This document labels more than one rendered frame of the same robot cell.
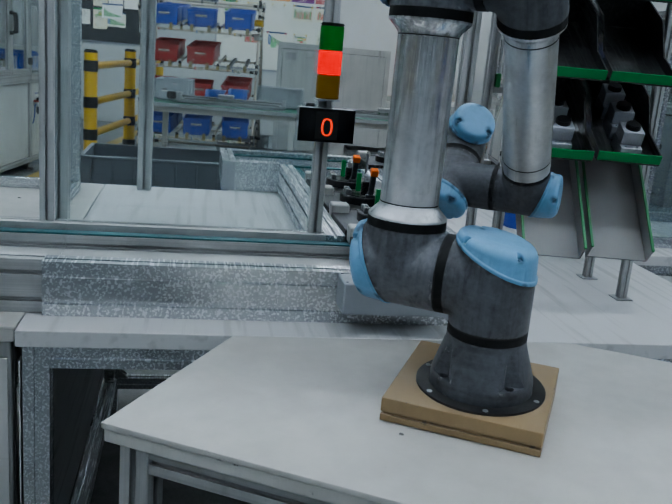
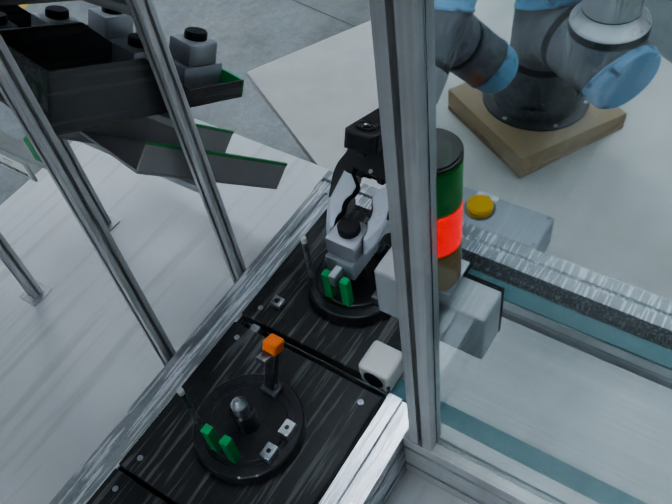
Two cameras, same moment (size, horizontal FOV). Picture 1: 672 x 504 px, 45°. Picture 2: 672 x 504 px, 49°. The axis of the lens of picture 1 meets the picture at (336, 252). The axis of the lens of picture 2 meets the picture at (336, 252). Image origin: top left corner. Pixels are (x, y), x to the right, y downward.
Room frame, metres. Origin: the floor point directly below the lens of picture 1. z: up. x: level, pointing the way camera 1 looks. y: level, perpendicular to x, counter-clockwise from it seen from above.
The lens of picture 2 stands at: (2.07, 0.32, 1.81)
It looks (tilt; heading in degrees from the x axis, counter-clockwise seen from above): 51 degrees down; 232
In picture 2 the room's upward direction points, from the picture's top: 11 degrees counter-clockwise
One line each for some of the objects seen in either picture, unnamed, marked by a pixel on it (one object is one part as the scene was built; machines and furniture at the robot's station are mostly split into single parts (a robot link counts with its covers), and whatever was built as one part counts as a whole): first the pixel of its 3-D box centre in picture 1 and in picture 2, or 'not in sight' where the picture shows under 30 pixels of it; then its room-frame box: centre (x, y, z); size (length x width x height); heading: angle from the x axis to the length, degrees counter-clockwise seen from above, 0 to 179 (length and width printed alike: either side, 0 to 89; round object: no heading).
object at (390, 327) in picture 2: not in sight; (358, 287); (1.66, -0.16, 0.96); 0.24 x 0.24 x 0.02; 11
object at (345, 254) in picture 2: not in sight; (346, 247); (1.67, -0.16, 1.06); 0.08 x 0.04 x 0.07; 11
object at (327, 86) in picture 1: (327, 86); not in sight; (1.74, 0.05, 1.28); 0.05 x 0.05 x 0.05
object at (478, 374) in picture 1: (484, 354); not in sight; (1.11, -0.23, 0.95); 0.15 x 0.15 x 0.10
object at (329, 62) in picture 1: (329, 62); not in sight; (1.74, 0.05, 1.33); 0.05 x 0.05 x 0.05
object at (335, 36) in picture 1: (331, 38); not in sight; (1.74, 0.05, 1.38); 0.05 x 0.05 x 0.05
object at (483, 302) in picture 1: (489, 278); not in sight; (1.11, -0.22, 1.07); 0.13 x 0.12 x 0.14; 69
